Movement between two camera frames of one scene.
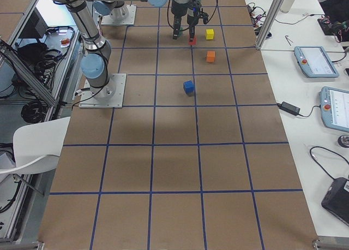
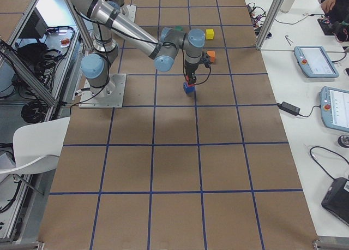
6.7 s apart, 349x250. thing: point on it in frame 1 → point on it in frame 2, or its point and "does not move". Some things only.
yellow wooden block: (209, 34) does not move
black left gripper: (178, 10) → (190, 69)
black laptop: (337, 200) does not move
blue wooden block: (188, 87) does not move
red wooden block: (193, 42) → (187, 78)
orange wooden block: (210, 56) does not move
